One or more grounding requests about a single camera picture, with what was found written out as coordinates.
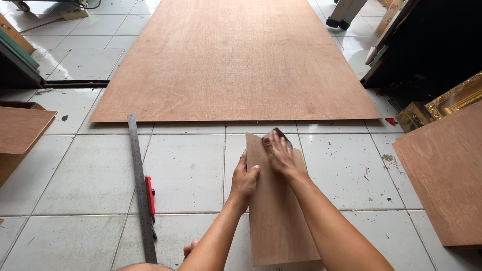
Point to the person's left hand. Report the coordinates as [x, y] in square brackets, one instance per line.
[243, 186]

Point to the person's right hand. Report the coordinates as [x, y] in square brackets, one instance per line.
[280, 158]

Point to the person's right fingers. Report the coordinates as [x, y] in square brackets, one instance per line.
[274, 140]

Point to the dark sandpaper piece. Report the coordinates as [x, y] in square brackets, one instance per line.
[285, 137]

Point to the small plywood board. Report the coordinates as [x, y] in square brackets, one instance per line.
[276, 218]

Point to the large plywood sheet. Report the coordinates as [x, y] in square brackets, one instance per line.
[233, 60]

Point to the small red plastic piece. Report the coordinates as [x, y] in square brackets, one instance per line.
[390, 121]

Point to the red utility knife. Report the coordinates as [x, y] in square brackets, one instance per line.
[150, 195]

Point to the person's foot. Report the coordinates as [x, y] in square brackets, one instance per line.
[190, 248]

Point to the long steel ruler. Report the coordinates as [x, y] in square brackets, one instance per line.
[140, 180]

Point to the grey table legs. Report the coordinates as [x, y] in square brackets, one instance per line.
[344, 13]

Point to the cardboard box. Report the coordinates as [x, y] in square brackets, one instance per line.
[389, 17]

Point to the medium plywood panel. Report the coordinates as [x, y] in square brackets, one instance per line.
[444, 177]

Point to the person's knee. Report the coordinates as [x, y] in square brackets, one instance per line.
[145, 267]

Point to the dark open cabinet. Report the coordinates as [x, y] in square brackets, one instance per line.
[433, 45]

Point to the dark floor door track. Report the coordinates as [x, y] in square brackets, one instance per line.
[75, 84]

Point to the beige power strip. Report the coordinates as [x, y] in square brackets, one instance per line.
[75, 14]

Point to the plywood piece on box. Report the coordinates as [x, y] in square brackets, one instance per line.
[20, 130]

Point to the brown wooden box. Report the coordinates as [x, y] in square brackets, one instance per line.
[7, 163]

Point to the green-edged leaning boards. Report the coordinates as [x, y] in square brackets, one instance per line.
[17, 52]

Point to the cart wheel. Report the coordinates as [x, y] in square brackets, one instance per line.
[22, 5]

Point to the ornate gold picture frame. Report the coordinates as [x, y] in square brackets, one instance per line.
[457, 96]

